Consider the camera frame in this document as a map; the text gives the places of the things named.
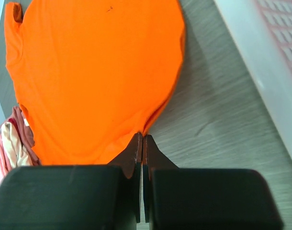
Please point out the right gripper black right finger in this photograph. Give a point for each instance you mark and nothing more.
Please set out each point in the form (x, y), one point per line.
(203, 198)

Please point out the white plastic basket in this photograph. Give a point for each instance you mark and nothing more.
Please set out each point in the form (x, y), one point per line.
(262, 33)

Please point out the dusty rose folded t shirt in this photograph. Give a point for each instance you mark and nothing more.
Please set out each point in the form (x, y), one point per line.
(24, 132)

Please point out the orange t shirt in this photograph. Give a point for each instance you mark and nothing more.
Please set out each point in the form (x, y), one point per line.
(89, 74)

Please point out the white folded t shirt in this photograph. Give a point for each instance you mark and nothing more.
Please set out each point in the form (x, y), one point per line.
(15, 151)

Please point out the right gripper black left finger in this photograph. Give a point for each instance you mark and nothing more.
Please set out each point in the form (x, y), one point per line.
(75, 197)

